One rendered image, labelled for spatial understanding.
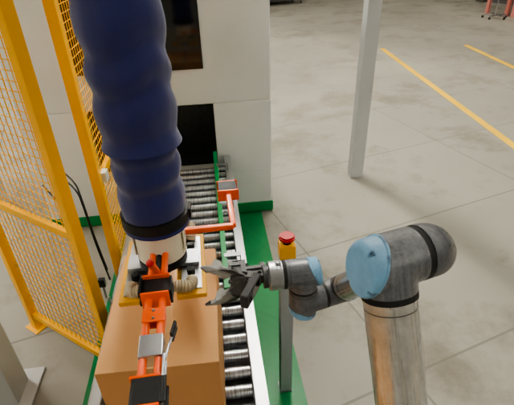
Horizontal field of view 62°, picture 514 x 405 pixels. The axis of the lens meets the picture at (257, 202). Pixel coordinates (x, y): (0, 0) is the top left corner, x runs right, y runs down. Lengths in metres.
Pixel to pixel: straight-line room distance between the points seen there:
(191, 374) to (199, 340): 0.11
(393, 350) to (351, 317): 2.01
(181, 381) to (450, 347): 1.82
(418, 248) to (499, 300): 2.49
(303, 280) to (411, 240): 0.51
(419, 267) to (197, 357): 0.87
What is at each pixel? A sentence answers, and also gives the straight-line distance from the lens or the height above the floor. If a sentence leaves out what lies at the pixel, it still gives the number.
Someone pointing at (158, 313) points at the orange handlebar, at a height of 1.24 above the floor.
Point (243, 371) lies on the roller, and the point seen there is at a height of 0.55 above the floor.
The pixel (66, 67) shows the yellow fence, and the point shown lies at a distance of 2.24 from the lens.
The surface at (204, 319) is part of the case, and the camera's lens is 1.61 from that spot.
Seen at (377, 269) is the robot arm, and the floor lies 1.59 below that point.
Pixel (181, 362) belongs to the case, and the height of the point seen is 0.95.
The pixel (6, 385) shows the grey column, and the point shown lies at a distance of 2.73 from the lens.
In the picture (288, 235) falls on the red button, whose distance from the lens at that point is 1.81.
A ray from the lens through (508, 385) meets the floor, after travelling 2.88.
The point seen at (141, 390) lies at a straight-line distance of 1.09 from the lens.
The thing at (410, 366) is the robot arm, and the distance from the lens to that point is 0.96.
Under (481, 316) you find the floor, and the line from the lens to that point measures 3.19.
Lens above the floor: 2.12
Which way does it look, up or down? 32 degrees down
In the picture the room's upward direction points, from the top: 2 degrees counter-clockwise
